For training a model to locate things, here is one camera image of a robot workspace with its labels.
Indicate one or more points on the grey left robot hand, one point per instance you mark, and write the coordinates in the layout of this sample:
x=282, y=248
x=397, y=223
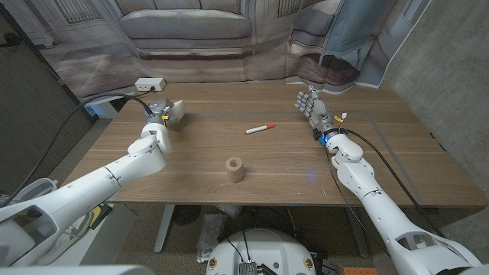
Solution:
x=158, y=110

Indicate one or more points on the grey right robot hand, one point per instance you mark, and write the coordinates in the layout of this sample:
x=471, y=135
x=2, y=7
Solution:
x=317, y=110

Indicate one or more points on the white bowl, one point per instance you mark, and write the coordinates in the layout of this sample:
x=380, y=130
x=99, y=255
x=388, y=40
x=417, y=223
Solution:
x=177, y=110

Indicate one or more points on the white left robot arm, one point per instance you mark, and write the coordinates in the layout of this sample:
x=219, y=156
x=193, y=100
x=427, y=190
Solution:
x=95, y=183

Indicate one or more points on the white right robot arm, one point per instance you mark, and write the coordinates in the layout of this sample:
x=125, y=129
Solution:
x=378, y=210

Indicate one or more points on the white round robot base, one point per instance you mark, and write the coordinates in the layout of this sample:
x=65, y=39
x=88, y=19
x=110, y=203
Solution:
x=263, y=252

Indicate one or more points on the white marker with orange cap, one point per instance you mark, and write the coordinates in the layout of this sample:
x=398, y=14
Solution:
x=258, y=129

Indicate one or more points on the white power strip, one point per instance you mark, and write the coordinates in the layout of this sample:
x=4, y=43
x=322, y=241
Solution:
x=149, y=84

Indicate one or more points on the printed living room backdrop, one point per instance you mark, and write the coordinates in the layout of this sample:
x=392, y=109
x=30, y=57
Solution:
x=191, y=38

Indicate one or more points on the black round object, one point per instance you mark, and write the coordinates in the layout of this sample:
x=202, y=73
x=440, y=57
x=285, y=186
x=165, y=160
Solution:
x=186, y=214

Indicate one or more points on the white table leg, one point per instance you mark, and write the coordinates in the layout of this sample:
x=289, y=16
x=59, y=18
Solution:
x=163, y=229

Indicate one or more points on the yellow black tool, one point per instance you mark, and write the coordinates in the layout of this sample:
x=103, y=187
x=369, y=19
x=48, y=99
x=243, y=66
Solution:
x=101, y=217

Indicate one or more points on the dark partition panel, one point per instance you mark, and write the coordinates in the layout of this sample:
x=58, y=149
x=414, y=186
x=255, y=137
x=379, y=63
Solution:
x=30, y=114

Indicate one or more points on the clear plastic bag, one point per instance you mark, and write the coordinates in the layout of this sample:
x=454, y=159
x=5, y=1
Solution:
x=210, y=233

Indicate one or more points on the dark table leg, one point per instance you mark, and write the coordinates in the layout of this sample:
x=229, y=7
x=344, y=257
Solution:
x=359, y=237

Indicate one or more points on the white plastic bin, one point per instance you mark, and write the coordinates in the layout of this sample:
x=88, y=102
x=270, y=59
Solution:
x=36, y=189

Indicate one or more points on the orange block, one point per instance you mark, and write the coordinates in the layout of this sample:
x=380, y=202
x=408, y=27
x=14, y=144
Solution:
x=359, y=271

